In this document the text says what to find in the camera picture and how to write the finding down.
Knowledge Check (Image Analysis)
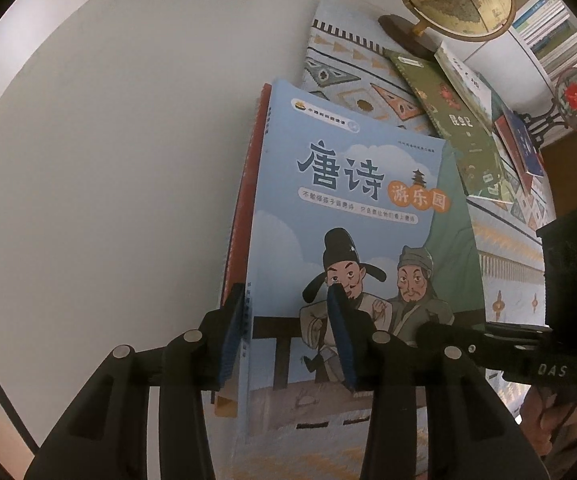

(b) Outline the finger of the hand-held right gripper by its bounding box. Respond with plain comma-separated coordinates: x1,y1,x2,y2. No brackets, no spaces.
415,321,551,376

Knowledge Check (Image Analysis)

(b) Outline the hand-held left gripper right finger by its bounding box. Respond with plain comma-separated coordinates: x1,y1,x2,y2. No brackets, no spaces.
325,281,551,480

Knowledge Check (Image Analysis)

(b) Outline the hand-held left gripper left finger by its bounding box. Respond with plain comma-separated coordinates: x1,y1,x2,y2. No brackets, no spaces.
24,282,248,480

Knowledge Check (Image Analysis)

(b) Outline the light blue cartoon book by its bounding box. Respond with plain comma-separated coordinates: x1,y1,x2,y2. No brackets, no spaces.
236,78,486,443

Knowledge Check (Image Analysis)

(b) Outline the red poetry book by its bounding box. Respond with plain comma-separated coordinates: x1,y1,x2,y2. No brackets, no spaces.
211,82,275,418

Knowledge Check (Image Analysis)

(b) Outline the dark blue picture book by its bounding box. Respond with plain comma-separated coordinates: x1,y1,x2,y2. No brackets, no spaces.
505,110,546,178

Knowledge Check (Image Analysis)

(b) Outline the plain red book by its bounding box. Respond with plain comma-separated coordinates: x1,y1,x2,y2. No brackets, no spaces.
493,110,524,171

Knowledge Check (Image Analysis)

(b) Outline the green insect book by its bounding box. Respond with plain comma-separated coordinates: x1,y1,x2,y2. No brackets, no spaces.
383,49,511,198

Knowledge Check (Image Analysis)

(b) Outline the teal green book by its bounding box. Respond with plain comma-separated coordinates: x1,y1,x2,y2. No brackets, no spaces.
488,85,510,123

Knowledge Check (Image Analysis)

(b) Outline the white rabbit cover book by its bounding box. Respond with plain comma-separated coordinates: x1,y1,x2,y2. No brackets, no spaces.
433,40,506,126

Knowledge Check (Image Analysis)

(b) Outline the row of white blue books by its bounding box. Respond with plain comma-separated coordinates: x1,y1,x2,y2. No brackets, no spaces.
511,0,577,81

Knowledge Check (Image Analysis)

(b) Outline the person's right hand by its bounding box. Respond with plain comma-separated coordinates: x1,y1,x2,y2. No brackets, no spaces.
518,385,577,466

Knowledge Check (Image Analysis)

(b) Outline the black carved fan stand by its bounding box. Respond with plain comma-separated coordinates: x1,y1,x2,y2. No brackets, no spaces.
513,97,569,143

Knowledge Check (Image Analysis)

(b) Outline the patterned blue table mat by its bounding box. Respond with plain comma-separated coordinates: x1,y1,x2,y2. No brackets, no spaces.
233,0,559,480

